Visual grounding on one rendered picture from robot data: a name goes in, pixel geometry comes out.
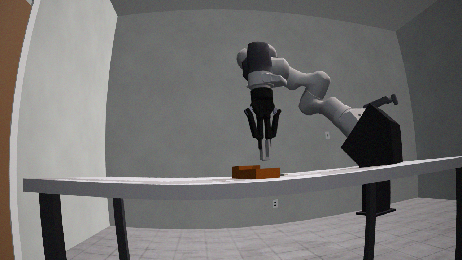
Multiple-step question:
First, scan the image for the orange three-compartment bin rack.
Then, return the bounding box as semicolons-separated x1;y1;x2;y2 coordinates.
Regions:
232;165;280;179

